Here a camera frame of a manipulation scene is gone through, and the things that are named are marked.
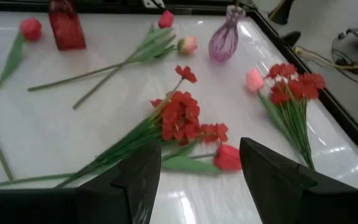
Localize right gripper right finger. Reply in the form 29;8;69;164
239;137;358;224

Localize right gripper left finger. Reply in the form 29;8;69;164
0;142;162;224

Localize red artificial tulip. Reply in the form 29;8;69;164
72;9;177;110
0;143;244;189
0;17;42;111

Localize red blossom artificial bunch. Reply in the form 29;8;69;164
258;63;326;170
53;64;229;189

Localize purple glass vase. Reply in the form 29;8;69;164
208;4;247;63

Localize red glass vase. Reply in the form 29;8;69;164
48;0;86;52

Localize silver arm base bracket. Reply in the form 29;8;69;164
142;0;167;9

